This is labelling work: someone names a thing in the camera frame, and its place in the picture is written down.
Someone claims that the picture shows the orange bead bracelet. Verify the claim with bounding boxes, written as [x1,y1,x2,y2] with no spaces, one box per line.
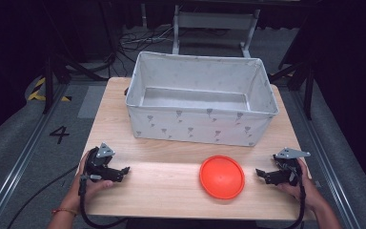
[51,207,78,218]

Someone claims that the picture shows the person's right hand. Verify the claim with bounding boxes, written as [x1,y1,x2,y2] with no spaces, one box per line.
[275,157,327,213]

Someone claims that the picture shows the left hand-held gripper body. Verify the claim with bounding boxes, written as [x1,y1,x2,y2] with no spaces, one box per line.
[84,142,122,183]

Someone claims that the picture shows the thick black gripper cable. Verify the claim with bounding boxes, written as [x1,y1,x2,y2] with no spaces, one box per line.
[281,185,308,229]
[78,175,130,229]

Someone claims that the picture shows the white metal stand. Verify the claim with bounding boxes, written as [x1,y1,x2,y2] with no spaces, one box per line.
[171,4,262,59]

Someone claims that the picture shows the orange round plate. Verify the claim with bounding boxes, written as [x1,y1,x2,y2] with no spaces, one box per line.
[198,155,246,200]

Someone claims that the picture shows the metal floor rail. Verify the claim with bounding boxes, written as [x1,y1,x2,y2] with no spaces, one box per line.
[289,88,362,229]
[0,81,71,229]

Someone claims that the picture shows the person's left hand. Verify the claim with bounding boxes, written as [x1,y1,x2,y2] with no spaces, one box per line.
[61,151,114,214]

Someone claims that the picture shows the black tripod stand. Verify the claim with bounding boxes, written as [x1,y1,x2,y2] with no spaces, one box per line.
[268,59,316,121]
[42,52,110,115]

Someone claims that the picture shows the white fabric storage box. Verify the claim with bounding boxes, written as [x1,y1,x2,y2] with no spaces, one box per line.
[124,51,280,148]

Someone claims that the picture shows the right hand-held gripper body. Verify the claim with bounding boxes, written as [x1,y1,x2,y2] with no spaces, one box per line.
[273,146,312,187]

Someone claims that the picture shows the bundle of floor cables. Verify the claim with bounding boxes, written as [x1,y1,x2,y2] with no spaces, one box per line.
[116,26,176,54]

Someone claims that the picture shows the thin black floor cable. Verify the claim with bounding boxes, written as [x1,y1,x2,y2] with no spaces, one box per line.
[5,164,80,229]

